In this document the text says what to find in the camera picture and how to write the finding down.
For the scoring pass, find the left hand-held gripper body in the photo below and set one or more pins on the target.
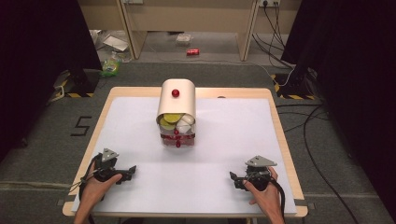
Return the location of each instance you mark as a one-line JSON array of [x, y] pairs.
[[107, 165]]

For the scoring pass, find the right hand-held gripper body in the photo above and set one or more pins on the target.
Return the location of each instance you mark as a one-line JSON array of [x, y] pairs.
[[258, 174]]

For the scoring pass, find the clear drawer with red knob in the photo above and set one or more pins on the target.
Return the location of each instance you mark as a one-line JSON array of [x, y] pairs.
[[190, 130]]

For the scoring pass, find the cream drawer cabinet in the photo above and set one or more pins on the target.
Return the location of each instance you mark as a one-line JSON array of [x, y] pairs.
[[176, 104]]

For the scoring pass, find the person's right hand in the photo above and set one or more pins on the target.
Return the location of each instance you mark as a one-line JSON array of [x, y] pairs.
[[269, 199]]

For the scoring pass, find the person's left hand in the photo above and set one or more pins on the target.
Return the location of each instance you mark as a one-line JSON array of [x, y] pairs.
[[93, 189]]

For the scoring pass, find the white paper sheet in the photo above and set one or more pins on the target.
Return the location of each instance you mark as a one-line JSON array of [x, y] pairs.
[[140, 149]]

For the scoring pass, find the clear drawer with red sachets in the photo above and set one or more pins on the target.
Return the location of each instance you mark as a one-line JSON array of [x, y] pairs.
[[183, 142]]

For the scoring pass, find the pile of red sachets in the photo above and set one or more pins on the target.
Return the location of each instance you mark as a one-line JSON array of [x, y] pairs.
[[186, 136]]

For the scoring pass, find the pile of yellow-lidded coffee capsules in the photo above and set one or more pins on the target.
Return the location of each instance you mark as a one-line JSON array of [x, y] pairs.
[[172, 119]]

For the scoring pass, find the green plastic bag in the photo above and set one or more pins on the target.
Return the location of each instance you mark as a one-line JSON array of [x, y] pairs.
[[110, 67]]

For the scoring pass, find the black curtain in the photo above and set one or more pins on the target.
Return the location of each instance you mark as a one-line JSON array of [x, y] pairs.
[[355, 77], [37, 62]]

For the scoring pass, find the red drink can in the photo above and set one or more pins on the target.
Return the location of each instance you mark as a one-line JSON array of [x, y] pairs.
[[192, 52]]

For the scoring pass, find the clear plastic food container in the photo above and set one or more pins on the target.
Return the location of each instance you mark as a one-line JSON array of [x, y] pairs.
[[184, 38]]

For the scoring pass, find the beige desk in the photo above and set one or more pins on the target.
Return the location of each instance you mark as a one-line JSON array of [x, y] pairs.
[[193, 15]]

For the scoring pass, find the white wall socket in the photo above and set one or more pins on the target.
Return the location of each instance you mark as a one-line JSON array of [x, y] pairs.
[[269, 2]]

